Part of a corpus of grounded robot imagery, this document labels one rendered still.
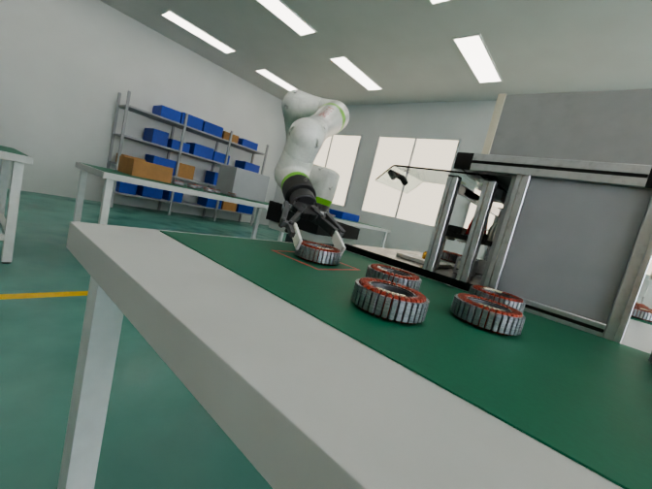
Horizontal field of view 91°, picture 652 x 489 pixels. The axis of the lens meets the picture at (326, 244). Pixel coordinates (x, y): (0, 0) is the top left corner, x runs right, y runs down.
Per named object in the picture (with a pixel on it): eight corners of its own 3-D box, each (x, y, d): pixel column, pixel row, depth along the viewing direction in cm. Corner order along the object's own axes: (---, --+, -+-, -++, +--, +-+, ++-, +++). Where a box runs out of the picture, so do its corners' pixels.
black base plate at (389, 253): (342, 248, 115) (344, 243, 115) (417, 255, 164) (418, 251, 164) (477, 294, 86) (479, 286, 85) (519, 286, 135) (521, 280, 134)
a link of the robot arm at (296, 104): (289, 168, 179) (287, 79, 132) (316, 177, 177) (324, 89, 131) (280, 184, 172) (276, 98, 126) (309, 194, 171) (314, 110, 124)
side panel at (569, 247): (479, 296, 83) (516, 174, 80) (482, 296, 86) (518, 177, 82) (620, 344, 66) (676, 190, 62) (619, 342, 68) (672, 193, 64)
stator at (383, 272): (403, 284, 73) (407, 269, 73) (427, 300, 62) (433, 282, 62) (357, 276, 71) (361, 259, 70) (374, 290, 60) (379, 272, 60)
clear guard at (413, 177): (374, 180, 108) (378, 162, 107) (406, 193, 126) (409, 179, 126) (473, 195, 87) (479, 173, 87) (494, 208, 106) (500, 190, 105)
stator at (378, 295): (357, 292, 55) (362, 272, 55) (422, 312, 52) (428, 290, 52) (343, 308, 44) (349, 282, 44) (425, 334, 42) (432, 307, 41)
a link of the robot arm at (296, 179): (289, 168, 92) (317, 176, 96) (276, 202, 98) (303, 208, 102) (293, 179, 87) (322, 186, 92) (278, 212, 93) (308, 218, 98)
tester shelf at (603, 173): (453, 168, 90) (457, 151, 89) (504, 206, 142) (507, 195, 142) (676, 190, 62) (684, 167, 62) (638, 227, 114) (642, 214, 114)
